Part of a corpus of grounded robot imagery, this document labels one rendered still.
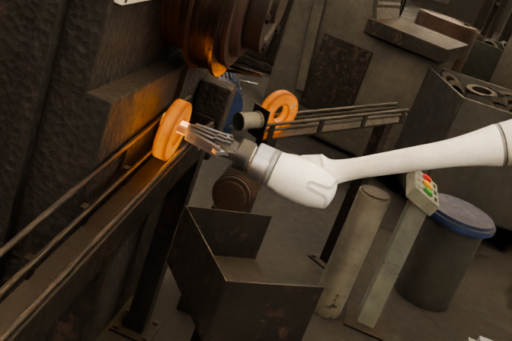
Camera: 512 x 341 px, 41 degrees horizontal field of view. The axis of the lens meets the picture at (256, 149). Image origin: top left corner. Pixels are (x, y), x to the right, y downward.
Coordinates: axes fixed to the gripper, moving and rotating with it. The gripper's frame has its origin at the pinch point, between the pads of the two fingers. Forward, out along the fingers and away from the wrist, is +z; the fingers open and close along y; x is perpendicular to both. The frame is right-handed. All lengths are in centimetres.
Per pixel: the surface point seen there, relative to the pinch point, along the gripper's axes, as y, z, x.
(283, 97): 67, -16, -1
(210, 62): 4.1, -2.0, 16.5
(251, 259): -16.8, -30.4, -15.5
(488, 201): 222, -130, -49
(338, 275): 78, -59, -57
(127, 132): -12.7, 6.7, -1.9
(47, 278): -51, 1, -18
